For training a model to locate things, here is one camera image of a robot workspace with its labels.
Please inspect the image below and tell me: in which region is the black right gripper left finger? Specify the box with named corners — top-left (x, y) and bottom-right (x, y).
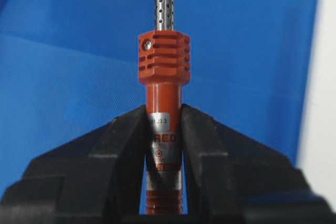
top-left (1, 106), bottom-right (148, 223)

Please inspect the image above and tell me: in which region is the blue table cloth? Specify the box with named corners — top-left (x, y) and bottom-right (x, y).
top-left (0, 0), bottom-right (323, 190)

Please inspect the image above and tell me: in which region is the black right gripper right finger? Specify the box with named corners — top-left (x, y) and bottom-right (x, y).
top-left (181, 105), bottom-right (335, 223)

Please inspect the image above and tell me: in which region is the red soldering iron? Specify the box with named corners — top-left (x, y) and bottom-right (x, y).
top-left (138, 0), bottom-right (190, 215)

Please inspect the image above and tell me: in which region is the white board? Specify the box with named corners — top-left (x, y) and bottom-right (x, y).
top-left (297, 0), bottom-right (335, 209)

